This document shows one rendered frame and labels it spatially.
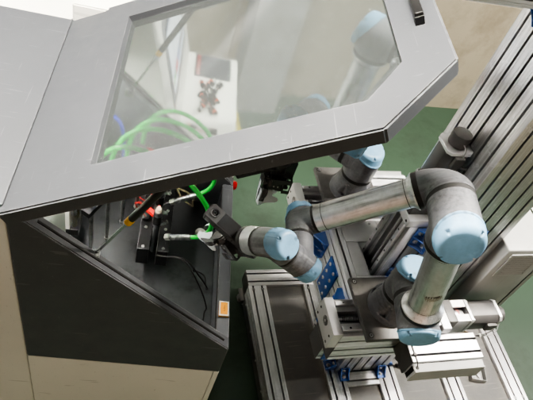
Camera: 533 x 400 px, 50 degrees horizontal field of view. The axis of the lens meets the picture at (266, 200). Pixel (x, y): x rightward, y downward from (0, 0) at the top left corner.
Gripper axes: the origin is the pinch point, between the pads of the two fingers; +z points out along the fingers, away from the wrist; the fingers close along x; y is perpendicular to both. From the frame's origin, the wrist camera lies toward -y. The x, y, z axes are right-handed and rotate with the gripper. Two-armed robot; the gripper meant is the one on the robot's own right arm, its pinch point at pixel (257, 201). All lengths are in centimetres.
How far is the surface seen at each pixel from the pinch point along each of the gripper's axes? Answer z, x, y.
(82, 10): -30, 35, -57
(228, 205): 28.3, 21.2, -3.8
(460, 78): 95, 236, 181
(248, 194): 123, 114, 24
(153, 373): 49, -35, -23
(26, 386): 67, -35, -62
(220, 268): 28.3, -6.6, -6.0
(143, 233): 25.3, 1.3, -31.9
